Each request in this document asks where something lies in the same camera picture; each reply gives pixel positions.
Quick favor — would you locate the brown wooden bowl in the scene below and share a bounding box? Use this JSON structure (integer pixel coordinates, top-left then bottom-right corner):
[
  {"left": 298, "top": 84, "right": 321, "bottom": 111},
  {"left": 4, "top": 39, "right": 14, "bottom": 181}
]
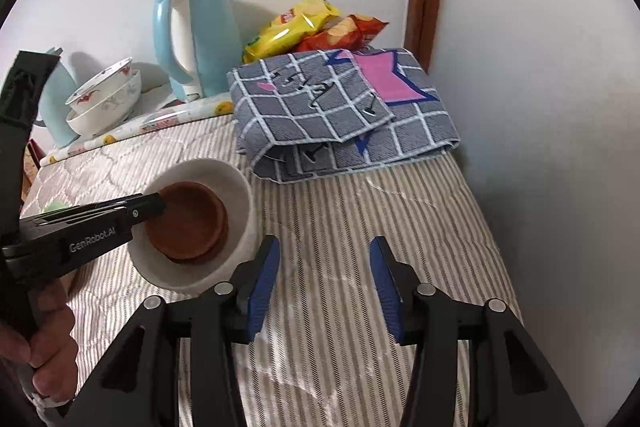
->
[{"left": 144, "top": 181, "right": 229, "bottom": 265}]

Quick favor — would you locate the person's left hand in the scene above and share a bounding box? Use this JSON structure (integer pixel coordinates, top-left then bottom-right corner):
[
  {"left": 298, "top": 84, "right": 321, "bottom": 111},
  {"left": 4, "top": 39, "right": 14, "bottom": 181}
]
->
[{"left": 1, "top": 280, "right": 78, "bottom": 403}]

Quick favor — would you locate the green plate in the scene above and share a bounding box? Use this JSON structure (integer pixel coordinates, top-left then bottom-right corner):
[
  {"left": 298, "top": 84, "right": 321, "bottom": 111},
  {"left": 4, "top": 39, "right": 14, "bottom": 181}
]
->
[{"left": 42, "top": 200, "right": 68, "bottom": 213}]

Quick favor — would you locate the light blue thermos jug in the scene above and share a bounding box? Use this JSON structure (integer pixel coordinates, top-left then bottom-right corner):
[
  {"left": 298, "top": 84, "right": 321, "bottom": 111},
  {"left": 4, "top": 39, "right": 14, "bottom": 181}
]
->
[{"left": 35, "top": 61, "right": 78, "bottom": 147}]

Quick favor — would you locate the large white bowl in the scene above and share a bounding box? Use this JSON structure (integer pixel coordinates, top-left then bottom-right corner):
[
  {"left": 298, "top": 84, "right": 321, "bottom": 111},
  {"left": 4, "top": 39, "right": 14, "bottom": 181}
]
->
[{"left": 66, "top": 69, "right": 142, "bottom": 138}]

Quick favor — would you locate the plain white bowl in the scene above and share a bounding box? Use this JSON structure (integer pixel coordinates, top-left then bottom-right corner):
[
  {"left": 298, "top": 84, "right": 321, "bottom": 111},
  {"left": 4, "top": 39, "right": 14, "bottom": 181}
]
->
[{"left": 128, "top": 158, "right": 258, "bottom": 295}]

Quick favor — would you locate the striped quilted cover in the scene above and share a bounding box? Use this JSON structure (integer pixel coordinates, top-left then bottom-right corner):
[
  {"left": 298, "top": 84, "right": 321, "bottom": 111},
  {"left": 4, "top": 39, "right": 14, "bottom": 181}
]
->
[{"left": 23, "top": 116, "right": 521, "bottom": 426}]

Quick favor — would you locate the fruit print mat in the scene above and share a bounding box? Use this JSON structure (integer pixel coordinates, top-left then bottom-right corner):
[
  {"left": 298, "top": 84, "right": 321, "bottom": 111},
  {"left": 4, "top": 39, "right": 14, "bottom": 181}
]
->
[{"left": 40, "top": 93, "right": 233, "bottom": 167}]

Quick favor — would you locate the light blue electric kettle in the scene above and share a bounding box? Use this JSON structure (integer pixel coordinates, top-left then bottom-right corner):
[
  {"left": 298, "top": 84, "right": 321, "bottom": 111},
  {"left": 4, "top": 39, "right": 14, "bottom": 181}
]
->
[{"left": 152, "top": 0, "right": 242, "bottom": 103}]

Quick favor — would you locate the grey checked cloth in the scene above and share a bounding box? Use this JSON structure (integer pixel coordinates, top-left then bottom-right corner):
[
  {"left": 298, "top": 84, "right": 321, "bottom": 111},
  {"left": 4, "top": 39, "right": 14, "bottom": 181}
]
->
[{"left": 227, "top": 48, "right": 460, "bottom": 184}]

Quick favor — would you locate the yellow chips bag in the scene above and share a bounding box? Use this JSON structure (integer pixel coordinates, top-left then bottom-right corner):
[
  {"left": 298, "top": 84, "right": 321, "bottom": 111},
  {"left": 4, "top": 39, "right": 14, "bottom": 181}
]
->
[{"left": 242, "top": 0, "right": 341, "bottom": 64}]

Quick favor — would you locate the orange chips bag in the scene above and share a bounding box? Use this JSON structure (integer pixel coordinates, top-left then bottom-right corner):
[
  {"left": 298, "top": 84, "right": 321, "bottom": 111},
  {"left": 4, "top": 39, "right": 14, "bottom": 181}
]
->
[{"left": 293, "top": 14, "right": 388, "bottom": 52}]

